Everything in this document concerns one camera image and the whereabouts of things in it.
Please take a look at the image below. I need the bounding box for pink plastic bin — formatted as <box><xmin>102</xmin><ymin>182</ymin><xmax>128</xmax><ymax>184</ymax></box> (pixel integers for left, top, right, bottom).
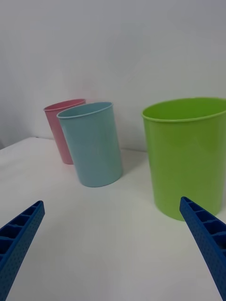
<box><xmin>43</xmin><ymin>98</ymin><xmax>87</xmax><ymax>165</ymax></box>

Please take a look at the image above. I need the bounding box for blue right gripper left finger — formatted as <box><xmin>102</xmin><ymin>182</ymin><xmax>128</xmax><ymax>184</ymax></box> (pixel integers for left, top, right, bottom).
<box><xmin>0</xmin><ymin>200</ymin><xmax>46</xmax><ymax>301</ymax></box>

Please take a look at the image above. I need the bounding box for green plastic bin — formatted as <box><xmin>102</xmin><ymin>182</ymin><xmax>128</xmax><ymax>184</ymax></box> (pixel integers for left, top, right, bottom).
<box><xmin>141</xmin><ymin>97</ymin><xmax>226</xmax><ymax>222</ymax></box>

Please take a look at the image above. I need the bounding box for pale blue plastic bin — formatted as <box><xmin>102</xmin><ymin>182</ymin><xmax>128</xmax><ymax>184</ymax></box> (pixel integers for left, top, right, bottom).
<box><xmin>56</xmin><ymin>101</ymin><xmax>123</xmax><ymax>188</ymax></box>

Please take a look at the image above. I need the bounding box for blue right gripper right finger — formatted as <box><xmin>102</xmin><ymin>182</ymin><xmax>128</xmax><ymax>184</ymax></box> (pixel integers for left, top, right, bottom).
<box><xmin>179</xmin><ymin>196</ymin><xmax>226</xmax><ymax>301</ymax></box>

